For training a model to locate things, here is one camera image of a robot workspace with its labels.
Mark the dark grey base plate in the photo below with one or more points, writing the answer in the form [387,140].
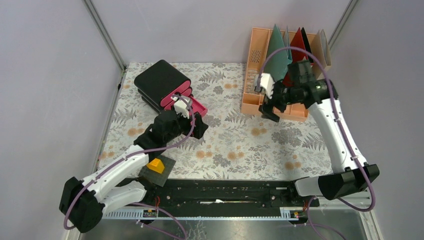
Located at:
[156,178]

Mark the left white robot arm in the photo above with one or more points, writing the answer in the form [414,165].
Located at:
[84,201]

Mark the red folder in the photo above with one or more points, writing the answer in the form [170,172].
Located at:
[299,40]

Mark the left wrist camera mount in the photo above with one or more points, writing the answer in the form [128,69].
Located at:
[182,105]

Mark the floral table mat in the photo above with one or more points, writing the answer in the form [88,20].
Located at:
[239,146]

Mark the teal folder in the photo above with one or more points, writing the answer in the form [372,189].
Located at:
[277,65]

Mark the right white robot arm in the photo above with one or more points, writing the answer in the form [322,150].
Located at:
[351,172]

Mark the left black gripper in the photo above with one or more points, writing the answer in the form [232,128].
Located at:
[199,128]

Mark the black pink drawer box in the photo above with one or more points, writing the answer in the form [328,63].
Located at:
[160,81]

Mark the peach plastic file organizer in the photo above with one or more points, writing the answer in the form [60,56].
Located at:
[251,100]

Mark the yellow toy block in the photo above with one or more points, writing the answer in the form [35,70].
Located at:
[156,165]

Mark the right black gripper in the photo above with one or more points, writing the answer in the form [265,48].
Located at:
[267,108]

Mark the black mounting rail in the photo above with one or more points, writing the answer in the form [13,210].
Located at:
[223,198]

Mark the beige folder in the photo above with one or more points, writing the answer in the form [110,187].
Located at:
[321,50]

